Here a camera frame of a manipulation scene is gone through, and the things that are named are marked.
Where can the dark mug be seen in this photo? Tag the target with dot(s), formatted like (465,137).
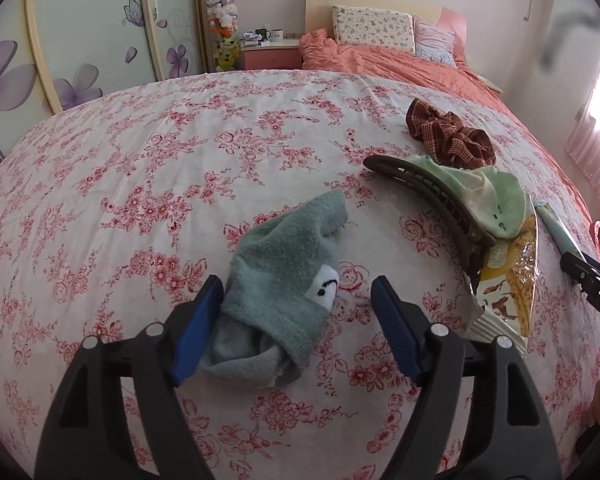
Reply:
(262,35)

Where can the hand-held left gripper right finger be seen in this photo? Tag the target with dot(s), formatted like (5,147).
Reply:
(395,330)

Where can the flower print sliding wardrobe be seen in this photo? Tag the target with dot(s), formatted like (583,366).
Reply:
(80,20)

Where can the pink striped pillow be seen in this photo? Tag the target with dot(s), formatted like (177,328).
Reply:
(432,40)

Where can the pink nightstand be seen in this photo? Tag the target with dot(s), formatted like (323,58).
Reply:
(270,57)
(490,82)

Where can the light blue tube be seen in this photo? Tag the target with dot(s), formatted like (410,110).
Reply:
(555,227)

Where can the brown plaid scrunchie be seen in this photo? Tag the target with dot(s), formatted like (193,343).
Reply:
(445,135)

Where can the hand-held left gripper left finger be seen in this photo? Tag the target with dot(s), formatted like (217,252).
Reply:
(200,325)

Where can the light green sock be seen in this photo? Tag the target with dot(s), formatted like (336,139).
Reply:
(500,200)

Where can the yellow snack packet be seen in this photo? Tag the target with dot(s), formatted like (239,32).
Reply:
(510,285)

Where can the white mug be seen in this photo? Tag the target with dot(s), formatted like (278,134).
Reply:
(276,35)

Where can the teal sock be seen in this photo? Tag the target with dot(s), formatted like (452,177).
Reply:
(280,280)

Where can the pink floral tablecloth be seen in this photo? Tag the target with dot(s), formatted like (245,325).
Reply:
(130,185)

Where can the dark hair claw clip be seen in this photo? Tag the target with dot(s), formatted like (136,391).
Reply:
(430,190)

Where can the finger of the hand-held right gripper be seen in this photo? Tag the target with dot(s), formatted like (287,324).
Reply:
(577,266)

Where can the plush toy display tube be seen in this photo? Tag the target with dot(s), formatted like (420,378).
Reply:
(222,15)

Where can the white floral pillow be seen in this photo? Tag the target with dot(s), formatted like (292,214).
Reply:
(370,27)

